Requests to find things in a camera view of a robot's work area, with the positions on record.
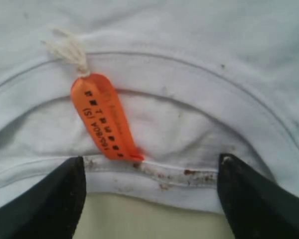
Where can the white t-shirt red lettering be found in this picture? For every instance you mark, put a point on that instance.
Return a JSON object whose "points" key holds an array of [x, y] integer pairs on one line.
{"points": [[196, 78]]}

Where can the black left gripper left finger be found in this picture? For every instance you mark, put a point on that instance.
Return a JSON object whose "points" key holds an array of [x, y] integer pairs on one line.
{"points": [[51, 209]]}

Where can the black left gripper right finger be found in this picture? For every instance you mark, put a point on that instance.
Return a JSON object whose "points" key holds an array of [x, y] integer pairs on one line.
{"points": [[254, 206]]}

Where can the orange size tag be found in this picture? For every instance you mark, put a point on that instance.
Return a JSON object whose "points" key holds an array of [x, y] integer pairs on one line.
{"points": [[96, 102]]}

